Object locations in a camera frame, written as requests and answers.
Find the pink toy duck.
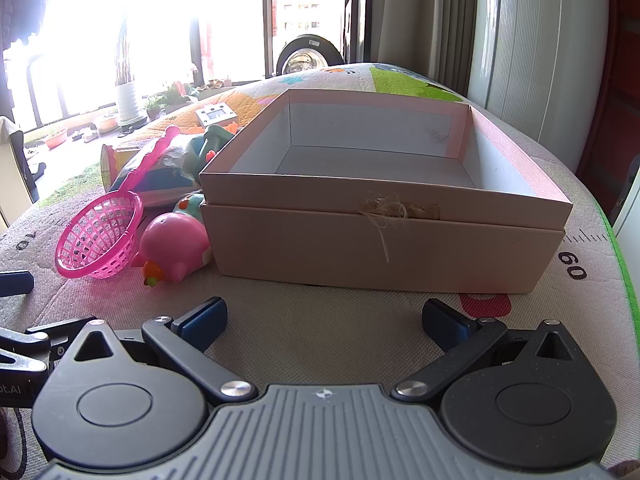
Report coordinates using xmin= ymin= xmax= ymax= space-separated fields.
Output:
xmin=131 ymin=212 xmax=212 ymax=288

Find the tall white plant pot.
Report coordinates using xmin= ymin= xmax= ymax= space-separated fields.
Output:
xmin=116 ymin=82 xmax=140 ymax=124

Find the pink plastic net scoop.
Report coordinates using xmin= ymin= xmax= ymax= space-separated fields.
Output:
xmin=55 ymin=126 xmax=181 ymax=280

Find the red cabinet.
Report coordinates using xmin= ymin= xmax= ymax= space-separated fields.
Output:
xmin=574 ymin=0 xmax=640 ymax=222

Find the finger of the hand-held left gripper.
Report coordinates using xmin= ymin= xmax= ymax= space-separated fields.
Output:
xmin=0 ymin=270 xmax=34 ymax=297
xmin=0 ymin=316 xmax=97 ymax=372

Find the blue white tissue packet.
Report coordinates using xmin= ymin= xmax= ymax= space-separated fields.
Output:
xmin=107 ymin=139 xmax=202 ymax=209

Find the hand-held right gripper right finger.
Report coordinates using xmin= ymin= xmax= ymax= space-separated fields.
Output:
xmin=391 ymin=299 xmax=575 ymax=404

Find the white digital timer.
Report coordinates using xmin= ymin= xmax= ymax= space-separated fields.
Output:
xmin=195 ymin=103 xmax=240 ymax=129

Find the grey curtain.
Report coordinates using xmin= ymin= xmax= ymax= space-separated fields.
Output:
xmin=369 ymin=0 xmax=482 ymax=102

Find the teal plastic crank toy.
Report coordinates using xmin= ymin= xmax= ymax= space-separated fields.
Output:
xmin=186 ymin=124 xmax=241 ymax=181

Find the yellow plastic toy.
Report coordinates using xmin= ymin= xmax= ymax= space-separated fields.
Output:
xmin=100 ymin=143 xmax=132 ymax=189

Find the white standing air conditioner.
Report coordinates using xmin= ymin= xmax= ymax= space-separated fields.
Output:
xmin=465 ymin=0 xmax=614 ymax=172

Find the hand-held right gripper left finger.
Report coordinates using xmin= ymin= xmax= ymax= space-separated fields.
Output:
xmin=74 ymin=297 xmax=256 ymax=404

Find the dark chair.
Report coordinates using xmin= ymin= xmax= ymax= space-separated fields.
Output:
xmin=0 ymin=116 xmax=49 ymax=228

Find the pink cardboard box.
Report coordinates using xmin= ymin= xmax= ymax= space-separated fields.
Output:
xmin=199 ymin=88 xmax=574 ymax=295

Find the teal spotted toy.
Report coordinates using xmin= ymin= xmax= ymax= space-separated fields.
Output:
xmin=172 ymin=191 xmax=206 ymax=222

